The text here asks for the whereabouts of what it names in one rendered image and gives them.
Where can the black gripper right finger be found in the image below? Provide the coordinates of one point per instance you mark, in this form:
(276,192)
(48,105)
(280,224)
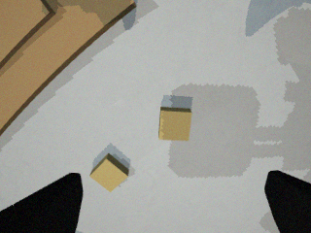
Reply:
(289,199)

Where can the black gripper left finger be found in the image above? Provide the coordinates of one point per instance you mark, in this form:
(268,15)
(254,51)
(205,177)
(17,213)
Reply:
(52,209)

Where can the tan block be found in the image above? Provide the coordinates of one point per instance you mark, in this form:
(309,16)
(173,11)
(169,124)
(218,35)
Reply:
(109,172)
(174,124)

